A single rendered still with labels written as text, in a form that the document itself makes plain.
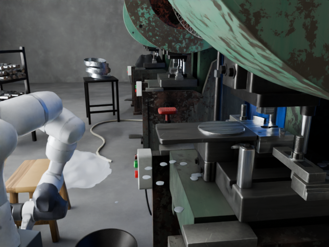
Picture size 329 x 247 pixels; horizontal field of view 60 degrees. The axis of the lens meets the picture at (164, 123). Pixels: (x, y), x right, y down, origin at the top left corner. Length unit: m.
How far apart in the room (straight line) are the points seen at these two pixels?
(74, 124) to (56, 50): 6.55
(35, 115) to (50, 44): 6.67
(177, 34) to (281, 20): 1.79
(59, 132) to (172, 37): 1.24
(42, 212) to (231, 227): 0.93
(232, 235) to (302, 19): 0.44
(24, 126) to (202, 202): 0.53
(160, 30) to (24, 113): 1.35
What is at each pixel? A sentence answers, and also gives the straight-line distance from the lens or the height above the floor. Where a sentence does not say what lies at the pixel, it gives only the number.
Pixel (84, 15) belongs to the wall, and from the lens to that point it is 7.40.
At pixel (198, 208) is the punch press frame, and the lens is 0.68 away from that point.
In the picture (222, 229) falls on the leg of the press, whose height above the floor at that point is 0.64.
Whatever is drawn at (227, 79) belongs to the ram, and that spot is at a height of 0.91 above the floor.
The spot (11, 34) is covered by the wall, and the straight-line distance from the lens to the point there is 7.80.
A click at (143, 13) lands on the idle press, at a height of 1.18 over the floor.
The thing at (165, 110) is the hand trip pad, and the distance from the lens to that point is 1.07.
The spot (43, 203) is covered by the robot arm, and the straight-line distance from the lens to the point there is 1.32.
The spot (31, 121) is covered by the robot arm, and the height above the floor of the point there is 0.79.
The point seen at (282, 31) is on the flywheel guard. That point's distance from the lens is 0.28.
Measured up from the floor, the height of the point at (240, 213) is 0.67.
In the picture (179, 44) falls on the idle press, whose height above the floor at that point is 0.98.
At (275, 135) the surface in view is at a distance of 0.77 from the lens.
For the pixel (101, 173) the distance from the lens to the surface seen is 2.08.
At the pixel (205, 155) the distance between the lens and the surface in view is 0.75.
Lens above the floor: 1.01
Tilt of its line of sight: 16 degrees down
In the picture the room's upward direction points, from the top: straight up
